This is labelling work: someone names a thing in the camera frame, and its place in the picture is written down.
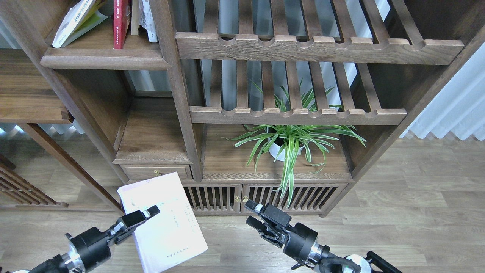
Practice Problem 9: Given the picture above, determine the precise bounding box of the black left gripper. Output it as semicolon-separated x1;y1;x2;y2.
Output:
65;205;160;273

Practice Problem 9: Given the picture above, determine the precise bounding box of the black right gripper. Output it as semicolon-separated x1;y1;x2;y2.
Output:
244;200;320;262

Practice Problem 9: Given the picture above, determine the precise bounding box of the pale purple white book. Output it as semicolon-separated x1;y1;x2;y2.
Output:
117;172;208;273

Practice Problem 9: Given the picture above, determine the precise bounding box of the yellow cover book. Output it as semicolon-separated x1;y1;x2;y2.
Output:
52;0;108;48

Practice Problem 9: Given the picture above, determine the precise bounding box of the red cover book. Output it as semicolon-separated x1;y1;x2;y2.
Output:
113;0;132;50

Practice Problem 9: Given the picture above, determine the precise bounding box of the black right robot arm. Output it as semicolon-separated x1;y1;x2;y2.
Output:
245;200;400;273

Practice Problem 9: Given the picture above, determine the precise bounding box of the wooden side shelf unit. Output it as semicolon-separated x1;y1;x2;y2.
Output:
0;48;124;214

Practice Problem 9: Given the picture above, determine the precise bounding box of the left slatted cabinet door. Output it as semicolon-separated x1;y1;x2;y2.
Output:
183;184;243;216

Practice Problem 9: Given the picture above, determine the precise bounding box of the slatted cabinet door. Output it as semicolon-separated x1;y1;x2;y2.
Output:
240;183;347;217
183;184;243;216

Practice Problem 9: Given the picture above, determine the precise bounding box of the small wooden drawer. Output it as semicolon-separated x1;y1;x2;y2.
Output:
120;164;192;180

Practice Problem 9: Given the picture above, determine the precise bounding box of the right slatted cabinet door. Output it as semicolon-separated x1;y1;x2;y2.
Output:
240;183;347;217

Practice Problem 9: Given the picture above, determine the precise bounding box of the white plant pot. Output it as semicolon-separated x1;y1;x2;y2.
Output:
268;134;305;162

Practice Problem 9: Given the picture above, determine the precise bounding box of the green spider plant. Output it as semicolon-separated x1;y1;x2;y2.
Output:
232;124;366;202

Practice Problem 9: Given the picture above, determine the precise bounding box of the dark wooden bookshelf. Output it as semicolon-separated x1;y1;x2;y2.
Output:
1;0;484;206

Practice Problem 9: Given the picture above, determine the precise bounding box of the upright white book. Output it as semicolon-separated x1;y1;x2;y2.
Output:
139;0;158;43

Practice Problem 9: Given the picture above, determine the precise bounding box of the upright tan book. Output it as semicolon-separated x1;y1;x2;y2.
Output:
130;0;141;36

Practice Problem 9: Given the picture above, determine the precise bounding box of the white curtain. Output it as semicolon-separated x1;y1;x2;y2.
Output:
399;45;485;141

